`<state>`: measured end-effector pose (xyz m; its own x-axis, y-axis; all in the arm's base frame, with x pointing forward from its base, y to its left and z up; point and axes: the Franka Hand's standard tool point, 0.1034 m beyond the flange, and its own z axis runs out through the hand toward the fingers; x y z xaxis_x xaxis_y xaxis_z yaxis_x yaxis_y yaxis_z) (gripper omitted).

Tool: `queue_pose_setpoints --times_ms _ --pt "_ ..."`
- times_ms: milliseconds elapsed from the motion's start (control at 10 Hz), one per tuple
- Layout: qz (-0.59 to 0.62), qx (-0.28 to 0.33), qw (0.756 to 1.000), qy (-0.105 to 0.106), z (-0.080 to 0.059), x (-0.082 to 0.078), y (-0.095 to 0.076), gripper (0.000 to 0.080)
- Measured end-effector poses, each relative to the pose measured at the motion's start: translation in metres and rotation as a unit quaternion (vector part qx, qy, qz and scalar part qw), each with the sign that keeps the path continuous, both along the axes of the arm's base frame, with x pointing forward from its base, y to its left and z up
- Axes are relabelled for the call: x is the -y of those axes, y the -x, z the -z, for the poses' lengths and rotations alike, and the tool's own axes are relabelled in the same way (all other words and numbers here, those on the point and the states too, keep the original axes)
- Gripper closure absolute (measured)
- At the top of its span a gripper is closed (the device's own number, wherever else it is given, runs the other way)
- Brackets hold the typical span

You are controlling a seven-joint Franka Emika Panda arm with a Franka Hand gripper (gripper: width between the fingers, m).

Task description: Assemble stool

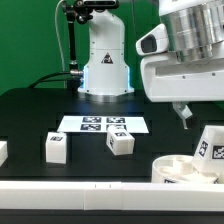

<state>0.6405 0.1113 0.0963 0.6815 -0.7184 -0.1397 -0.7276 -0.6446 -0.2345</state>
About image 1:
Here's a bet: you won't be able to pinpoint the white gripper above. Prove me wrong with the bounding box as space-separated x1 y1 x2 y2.
136 24 224 129

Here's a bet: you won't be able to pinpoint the white round stool seat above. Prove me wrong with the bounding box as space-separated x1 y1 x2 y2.
151 155 224 184

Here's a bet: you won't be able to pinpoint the white marker sheet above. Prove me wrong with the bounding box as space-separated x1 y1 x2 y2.
57 116 149 133

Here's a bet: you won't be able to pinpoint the black camera on mount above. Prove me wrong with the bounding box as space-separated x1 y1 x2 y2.
83 0 119 9

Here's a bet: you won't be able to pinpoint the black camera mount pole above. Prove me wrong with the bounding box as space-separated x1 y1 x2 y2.
62 0 92 90

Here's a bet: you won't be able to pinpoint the black cables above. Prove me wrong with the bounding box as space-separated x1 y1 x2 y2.
27 68 85 90

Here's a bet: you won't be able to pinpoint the grey cable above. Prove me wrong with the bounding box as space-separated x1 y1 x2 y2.
54 0 68 89

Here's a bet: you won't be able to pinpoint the white left barrier wall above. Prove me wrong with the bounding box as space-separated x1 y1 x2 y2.
0 141 8 167

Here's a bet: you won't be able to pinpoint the white barrier wall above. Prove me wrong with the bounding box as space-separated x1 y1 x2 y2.
0 141 8 167
0 181 224 212

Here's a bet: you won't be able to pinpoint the white front barrier wall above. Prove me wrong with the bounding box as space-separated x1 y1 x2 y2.
0 181 224 212

